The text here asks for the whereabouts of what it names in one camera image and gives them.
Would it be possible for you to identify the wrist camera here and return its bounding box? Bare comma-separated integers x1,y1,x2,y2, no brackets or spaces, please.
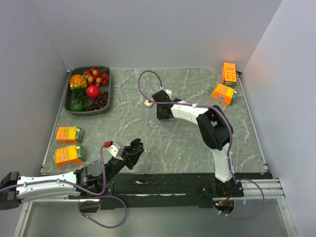
163,89,172,98
104,141,124,158

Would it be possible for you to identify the orange juice box left upper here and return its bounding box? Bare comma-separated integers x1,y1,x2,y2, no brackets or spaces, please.
55,126,84,143

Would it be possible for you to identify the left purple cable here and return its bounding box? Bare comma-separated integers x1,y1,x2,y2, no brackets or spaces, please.
0,145,127,228

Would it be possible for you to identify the grey fruit tray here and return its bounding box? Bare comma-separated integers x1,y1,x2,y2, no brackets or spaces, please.
63,66,112,116

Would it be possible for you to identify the orange juice box far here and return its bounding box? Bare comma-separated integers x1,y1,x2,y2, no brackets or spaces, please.
221,62,237,88

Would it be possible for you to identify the green avocado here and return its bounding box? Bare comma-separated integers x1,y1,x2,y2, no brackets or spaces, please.
69,103,86,112

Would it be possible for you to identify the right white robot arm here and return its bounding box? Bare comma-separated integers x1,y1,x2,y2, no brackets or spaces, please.
152,90,234,197

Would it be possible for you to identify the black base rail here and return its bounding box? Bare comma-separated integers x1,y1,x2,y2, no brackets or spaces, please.
80,173,244,213

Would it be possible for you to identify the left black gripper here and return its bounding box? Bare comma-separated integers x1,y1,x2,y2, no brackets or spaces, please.
101,145,144,184

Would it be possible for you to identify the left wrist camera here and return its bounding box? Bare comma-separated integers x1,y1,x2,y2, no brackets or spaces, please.
104,141,124,158

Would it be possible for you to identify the dark grape bunch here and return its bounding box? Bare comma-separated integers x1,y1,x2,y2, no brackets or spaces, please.
87,91,109,111

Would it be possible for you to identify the black earbud charging case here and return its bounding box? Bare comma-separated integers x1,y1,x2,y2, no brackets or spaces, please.
130,138,144,151

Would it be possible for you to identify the beige earbud charging case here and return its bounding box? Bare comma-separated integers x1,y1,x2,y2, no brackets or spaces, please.
144,99,154,108

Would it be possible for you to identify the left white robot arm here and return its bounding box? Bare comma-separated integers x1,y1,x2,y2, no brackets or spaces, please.
0,142,144,210

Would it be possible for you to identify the orange pineapple toy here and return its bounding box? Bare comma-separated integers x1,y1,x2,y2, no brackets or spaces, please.
69,74,88,103

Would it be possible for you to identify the red lychee bunch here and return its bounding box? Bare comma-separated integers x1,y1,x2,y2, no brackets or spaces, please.
83,67,110,87

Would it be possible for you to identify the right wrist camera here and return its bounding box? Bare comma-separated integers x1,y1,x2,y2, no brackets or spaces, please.
163,89,172,98

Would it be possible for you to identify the orange juice box tilted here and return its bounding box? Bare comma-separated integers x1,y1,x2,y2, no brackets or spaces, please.
208,83,238,105

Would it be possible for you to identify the orange juice box left lower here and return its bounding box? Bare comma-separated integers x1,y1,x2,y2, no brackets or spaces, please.
53,144,86,168

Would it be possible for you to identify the red apple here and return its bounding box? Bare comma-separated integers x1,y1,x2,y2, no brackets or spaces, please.
86,85,101,99

